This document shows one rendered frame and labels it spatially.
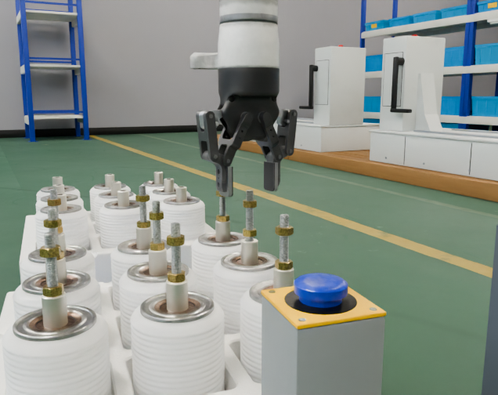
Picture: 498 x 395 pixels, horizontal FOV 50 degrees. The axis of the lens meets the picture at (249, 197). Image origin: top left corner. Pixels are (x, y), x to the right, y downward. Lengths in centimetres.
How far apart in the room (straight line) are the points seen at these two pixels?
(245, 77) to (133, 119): 628
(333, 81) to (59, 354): 340
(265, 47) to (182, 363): 36
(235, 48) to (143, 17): 638
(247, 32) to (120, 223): 53
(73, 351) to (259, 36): 39
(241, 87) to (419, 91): 267
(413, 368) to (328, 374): 62
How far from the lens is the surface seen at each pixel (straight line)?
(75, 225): 104
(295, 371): 38
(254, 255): 69
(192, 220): 107
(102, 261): 103
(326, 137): 376
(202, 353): 54
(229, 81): 63
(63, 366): 52
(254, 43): 63
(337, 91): 380
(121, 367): 61
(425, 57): 331
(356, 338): 39
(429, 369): 101
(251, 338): 58
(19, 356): 52
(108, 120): 682
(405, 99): 321
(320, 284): 39
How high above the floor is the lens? 46
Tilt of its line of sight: 11 degrees down
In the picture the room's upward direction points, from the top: straight up
